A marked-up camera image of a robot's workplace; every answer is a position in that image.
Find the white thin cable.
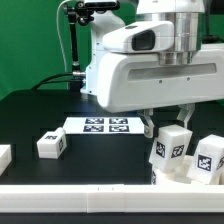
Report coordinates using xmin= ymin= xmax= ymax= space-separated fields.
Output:
xmin=55 ymin=0 xmax=72 ymax=89

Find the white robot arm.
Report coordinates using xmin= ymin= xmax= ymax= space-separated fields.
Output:
xmin=84 ymin=0 xmax=224 ymax=138

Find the paper sheet with markers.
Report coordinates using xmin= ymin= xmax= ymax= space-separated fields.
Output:
xmin=63 ymin=117 xmax=144 ymax=134

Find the white fence bar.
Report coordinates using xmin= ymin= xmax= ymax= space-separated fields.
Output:
xmin=0 ymin=145 xmax=12 ymax=176
xmin=0 ymin=184 xmax=224 ymax=213

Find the white front fence bar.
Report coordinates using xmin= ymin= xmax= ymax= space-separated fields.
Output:
xmin=0 ymin=184 xmax=224 ymax=213

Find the white left fence bar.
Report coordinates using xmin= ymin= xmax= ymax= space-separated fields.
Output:
xmin=0 ymin=145 xmax=12 ymax=176

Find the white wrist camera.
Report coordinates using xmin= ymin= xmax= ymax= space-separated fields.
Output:
xmin=102 ymin=21 xmax=174 ymax=54

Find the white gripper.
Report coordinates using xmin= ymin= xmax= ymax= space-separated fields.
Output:
xmin=97 ymin=44 xmax=224 ymax=138

